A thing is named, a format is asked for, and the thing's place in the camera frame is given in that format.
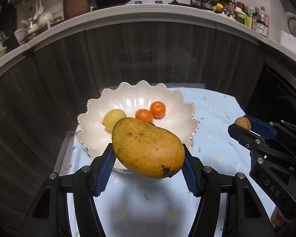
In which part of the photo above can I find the small orange tangerine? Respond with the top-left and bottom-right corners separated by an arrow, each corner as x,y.
150,101 -> 166,119

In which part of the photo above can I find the light blue patterned cloth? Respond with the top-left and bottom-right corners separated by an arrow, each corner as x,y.
66,87 -> 277,237

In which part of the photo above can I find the brown longan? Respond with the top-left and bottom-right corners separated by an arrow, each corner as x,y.
234,117 -> 251,131

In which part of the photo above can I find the wooden cutting board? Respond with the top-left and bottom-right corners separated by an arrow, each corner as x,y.
63,0 -> 91,20

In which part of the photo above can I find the person right hand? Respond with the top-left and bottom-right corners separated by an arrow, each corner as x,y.
271,207 -> 295,228

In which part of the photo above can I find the white scalloped ceramic bowl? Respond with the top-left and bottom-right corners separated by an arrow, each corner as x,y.
76,79 -> 200,173

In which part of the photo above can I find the white rice cooker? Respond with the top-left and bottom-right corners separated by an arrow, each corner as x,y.
285,12 -> 296,38

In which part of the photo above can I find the large orange tangerine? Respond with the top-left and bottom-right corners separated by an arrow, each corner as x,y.
135,109 -> 153,124

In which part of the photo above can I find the red label sauce bottle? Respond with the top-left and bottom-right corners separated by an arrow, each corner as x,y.
256,6 -> 270,37

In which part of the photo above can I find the yellow lemon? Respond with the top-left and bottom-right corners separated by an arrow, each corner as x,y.
102,109 -> 126,131

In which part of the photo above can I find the yellow orange mango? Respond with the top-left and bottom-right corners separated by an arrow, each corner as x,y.
112,117 -> 185,179

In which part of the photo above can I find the white teapot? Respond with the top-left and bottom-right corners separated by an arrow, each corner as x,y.
38,12 -> 53,27

